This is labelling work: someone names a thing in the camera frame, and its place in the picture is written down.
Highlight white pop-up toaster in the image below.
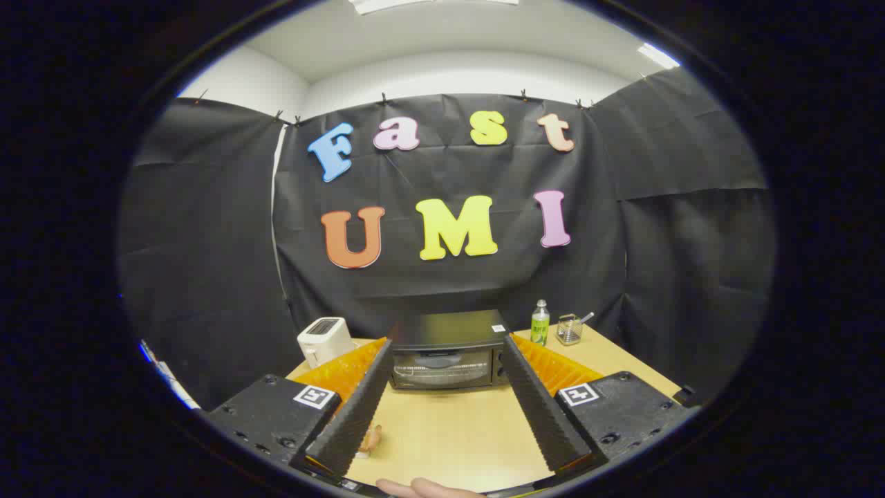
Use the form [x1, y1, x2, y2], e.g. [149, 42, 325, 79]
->
[297, 317, 357, 369]

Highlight black toaster oven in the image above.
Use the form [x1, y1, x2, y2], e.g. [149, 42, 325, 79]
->
[389, 310, 512, 390]

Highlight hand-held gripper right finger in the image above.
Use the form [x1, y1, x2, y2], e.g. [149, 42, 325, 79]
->
[499, 333, 699, 478]

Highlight black backdrop cloth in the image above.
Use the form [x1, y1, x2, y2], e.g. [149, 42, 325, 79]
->
[118, 66, 779, 412]

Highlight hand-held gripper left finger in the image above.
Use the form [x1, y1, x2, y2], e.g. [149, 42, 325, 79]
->
[204, 337, 395, 485]

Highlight white paper sheets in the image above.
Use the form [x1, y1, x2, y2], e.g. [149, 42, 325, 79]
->
[138, 339, 201, 410]

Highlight green drink bottle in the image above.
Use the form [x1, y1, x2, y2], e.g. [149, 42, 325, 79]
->
[530, 299, 552, 347]

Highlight ceiling light panel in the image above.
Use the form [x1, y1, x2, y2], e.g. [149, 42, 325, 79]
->
[637, 43, 680, 70]
[349, 0, 519, 15]

